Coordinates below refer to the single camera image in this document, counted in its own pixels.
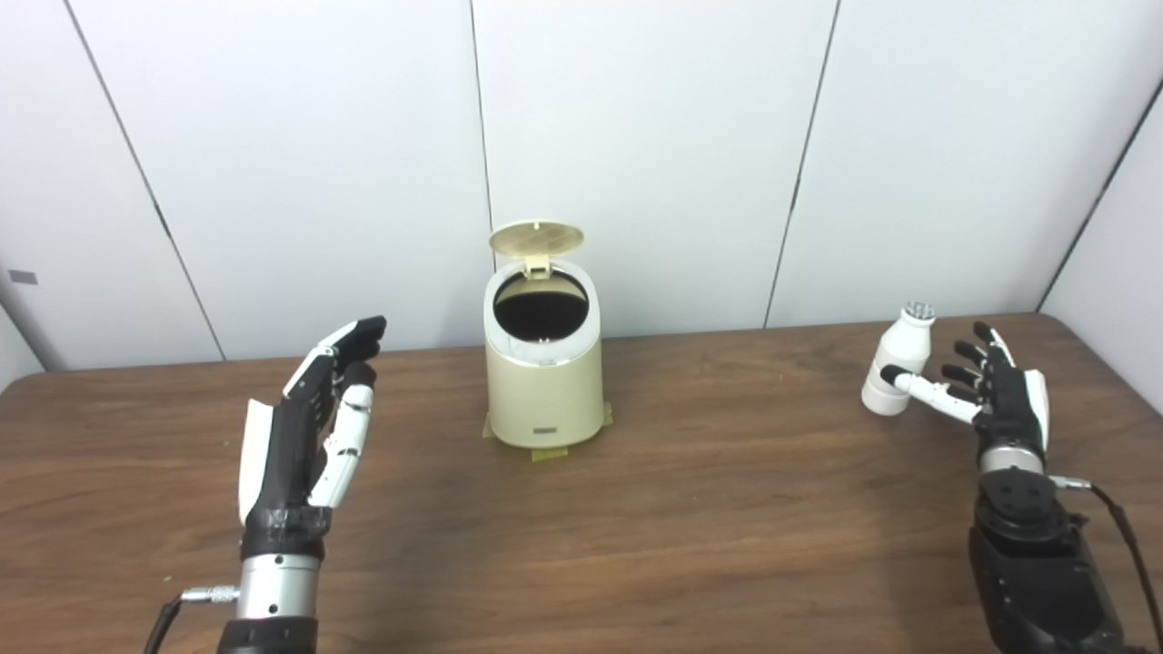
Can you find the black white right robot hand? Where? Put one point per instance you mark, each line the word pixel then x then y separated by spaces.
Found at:
pixel 1008 409

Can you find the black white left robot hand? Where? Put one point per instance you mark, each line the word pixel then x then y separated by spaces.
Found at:
pixel 286 454

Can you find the small white plastic bottle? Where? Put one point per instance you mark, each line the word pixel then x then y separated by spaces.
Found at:
pixel 904 350

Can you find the cream-colored round bin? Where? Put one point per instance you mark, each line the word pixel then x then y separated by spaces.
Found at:
pixel 545 400

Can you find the cream round bin lid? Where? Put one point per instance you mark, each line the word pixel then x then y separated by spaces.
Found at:
pixel 536 238

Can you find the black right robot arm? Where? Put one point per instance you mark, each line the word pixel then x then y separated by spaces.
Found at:
pixel 1036 563

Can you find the small grey wall label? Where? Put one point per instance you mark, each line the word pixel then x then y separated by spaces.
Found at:
pixel 23 277

